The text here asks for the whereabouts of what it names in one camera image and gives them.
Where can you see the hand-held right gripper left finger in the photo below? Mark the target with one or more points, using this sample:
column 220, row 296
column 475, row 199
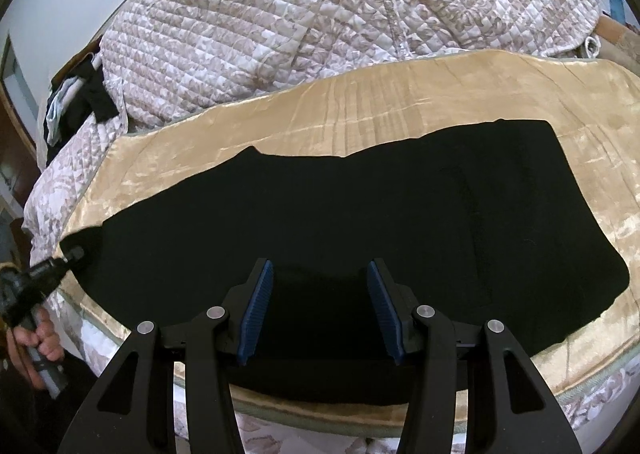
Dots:
column 255, row 306

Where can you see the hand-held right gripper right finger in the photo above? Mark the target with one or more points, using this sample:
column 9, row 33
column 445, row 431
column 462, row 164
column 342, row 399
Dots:
column 385, row 306

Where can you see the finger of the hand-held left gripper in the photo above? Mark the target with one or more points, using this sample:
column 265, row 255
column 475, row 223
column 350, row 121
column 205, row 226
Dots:
column 55, row 266

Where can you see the black pants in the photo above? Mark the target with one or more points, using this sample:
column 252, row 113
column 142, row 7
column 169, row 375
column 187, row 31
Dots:
column 350, row 214

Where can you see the person's left hand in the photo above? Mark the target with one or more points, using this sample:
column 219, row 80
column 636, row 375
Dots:
column 47, row 339

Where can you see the person's dark clothing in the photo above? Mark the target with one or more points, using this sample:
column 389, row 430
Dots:
column 35, row 419

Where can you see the floral bed sheet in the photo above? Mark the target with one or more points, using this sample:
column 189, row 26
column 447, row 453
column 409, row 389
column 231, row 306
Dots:
column 280, row 439

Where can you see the pile of dark clothes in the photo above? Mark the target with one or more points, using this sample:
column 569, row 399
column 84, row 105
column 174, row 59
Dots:
column 62, row 109

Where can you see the black garment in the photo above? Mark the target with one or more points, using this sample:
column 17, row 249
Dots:
column 102, row 94

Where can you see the beige satin blanket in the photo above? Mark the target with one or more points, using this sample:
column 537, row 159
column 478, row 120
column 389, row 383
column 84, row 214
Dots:
column 500, row 89

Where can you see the floral quilted blanket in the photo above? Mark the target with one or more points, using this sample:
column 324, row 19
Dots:
column 325, row 9

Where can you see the tan wooden board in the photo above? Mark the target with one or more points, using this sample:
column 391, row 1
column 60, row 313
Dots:
column 620, row 36

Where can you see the blue box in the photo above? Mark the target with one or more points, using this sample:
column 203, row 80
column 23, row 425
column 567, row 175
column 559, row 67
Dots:
column 616, row 1

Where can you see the brown wooden door frame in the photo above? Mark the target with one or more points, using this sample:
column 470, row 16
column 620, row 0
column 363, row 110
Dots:
column 12, row 99

